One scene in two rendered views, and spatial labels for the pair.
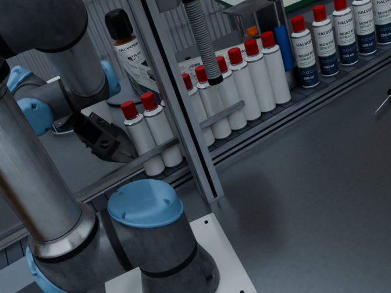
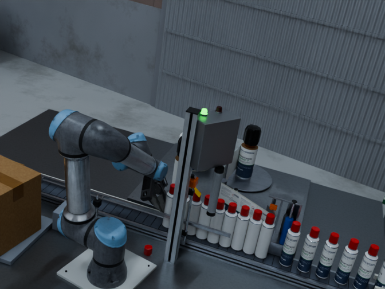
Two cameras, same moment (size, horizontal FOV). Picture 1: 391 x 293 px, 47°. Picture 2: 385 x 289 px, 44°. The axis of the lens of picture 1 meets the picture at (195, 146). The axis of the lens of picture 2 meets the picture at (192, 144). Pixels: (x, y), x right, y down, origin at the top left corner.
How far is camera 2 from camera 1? 1.12 m
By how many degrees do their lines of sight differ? 28
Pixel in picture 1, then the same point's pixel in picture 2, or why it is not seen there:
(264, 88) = (248, 239)
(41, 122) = (120, 166)
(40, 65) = (270, 94)
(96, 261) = (77, 233)
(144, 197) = (109, 229)
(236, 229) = (152, 280)
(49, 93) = not seen: hidden behind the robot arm
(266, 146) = (223, 266)
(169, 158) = not seen: hidden behind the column
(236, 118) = (222, 239)
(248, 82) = (240, 229)
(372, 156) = not seen: outside the picture
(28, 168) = (74, 185)
